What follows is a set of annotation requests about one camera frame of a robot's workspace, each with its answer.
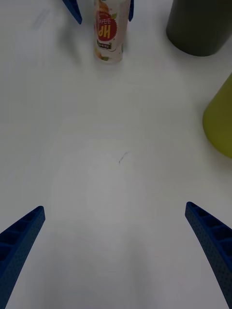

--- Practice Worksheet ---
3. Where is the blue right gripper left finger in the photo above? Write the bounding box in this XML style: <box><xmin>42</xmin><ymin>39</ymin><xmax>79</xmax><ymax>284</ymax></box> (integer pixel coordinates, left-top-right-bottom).
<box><xmin>0</xmin><ymin>205</ymin><xmax>46</xmax><ymax>309</ymax></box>

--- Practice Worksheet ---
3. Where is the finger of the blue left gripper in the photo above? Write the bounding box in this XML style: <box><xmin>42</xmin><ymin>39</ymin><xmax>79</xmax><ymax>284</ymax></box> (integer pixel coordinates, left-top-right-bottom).
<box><xmin>62</xmin><ymin>0</ymin><xmax>83</xmax><ymax>25</ymax></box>
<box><xmin>128</xmin><ymin>0</ymin><xmax>135</xmax><ymax>22</ymax></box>

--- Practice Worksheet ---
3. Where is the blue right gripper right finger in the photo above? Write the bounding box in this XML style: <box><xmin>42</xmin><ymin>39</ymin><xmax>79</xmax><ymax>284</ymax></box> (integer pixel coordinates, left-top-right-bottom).
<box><xmin>185</xmin><ymin>201</ymin><xmax>232</xmax><ymax>309</ymax></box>

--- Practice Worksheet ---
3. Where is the white bottle red label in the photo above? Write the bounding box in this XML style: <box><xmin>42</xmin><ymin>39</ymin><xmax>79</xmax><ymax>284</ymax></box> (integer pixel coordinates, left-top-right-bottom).
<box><xmin>93</xmin><ymin>0</ymin><xmax>129</xmax><ymax>63</ymax></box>

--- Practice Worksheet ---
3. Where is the grey plastic bin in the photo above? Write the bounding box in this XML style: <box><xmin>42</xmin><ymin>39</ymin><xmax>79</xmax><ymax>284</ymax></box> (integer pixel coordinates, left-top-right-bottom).
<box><xmin>165</xmin><ymin>0</ymin><xmax>232</xmax><ymax>57</ymax></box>

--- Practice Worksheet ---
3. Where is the yellow-green plastic bin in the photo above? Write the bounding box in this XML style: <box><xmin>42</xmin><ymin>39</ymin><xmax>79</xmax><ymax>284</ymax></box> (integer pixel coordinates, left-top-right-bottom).
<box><xmin>202</xmin><ymin>72</ymin><xmax>232</xmax><ymax>159</ymax></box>

